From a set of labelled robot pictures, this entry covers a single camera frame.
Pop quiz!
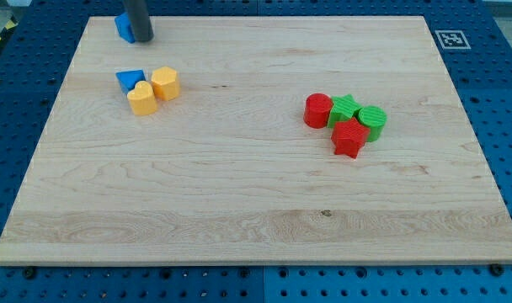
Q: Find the grey cylindrical robot arm stick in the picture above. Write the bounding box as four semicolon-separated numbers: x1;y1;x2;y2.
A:
122;0;154;42

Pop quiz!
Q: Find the wooden board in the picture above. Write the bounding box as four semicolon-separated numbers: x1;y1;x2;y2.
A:
0;16;512;267

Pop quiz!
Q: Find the red cylinder block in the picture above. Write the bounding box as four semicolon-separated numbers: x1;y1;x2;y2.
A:
303;93;333;129

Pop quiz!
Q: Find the red star block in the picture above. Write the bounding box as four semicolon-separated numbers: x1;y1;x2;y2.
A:
331;118;371;159

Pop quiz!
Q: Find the green star block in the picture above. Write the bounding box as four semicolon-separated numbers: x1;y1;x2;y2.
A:
327;94;363;128

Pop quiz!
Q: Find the yellow pentagon block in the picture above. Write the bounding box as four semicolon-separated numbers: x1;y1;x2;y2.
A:
151;66;180;101

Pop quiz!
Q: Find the green cylinder block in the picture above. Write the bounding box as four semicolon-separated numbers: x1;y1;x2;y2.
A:
357;105;387;142

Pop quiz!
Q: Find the yellow heart block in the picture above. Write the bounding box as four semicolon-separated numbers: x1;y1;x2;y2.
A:
127;81;158;115

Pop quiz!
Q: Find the blue triangle block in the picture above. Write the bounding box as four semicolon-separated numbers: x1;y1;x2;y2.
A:
115;70;146;94

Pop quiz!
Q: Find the blue cube block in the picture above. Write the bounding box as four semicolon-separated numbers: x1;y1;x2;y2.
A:
115;13;136;44

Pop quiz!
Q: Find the white fiducial marker tag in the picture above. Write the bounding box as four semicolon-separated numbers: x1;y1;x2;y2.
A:
435;29;471;50

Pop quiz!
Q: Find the black yellow hazard tape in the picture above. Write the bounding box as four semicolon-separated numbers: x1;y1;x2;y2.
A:
0;16;19;54

